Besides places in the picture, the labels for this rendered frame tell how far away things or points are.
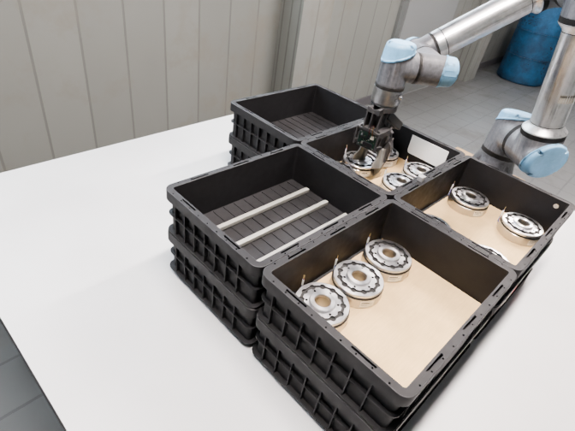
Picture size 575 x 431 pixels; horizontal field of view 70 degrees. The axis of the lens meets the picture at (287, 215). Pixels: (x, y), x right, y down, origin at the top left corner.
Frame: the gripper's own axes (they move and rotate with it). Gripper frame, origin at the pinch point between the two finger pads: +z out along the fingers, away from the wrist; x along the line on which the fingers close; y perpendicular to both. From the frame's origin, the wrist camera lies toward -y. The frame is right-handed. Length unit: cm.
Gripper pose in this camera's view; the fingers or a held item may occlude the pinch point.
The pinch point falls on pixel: (369, 167)
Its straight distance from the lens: 123.9
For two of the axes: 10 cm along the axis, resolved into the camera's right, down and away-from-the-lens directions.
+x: 7.4, 4.8, -4.7
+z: -1.4, 7.9, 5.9
